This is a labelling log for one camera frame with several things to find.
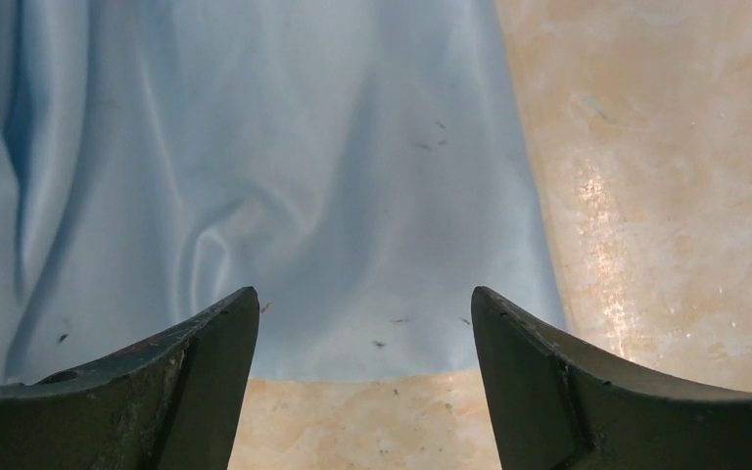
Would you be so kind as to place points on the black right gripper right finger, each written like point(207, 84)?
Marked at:
point(559, 402)

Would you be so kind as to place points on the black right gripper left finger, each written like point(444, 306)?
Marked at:
point(170, 401)

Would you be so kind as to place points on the light blue pillowcase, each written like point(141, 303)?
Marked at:
point(359, 163)

